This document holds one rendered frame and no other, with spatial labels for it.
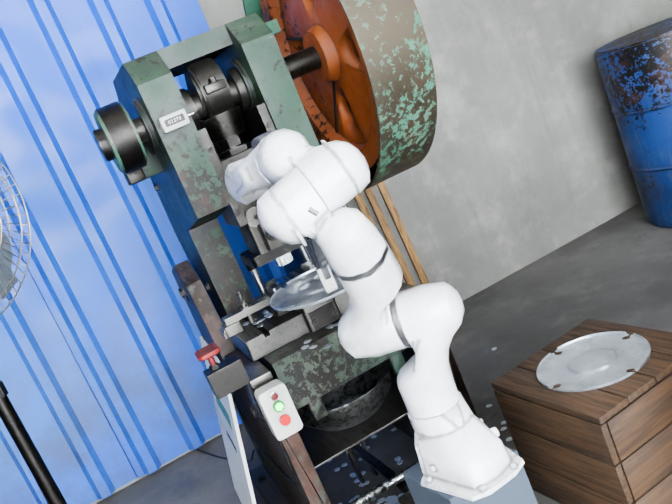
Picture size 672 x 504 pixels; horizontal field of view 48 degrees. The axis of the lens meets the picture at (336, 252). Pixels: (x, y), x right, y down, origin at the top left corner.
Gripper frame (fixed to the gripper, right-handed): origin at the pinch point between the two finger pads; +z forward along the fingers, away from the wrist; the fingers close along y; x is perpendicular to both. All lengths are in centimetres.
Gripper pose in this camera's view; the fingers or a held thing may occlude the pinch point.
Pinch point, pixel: (326, 278)
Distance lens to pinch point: 188.7
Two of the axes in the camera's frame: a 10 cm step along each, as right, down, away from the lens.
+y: 3.3, 0.8, -9.4
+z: 3.8, 9.0, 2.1
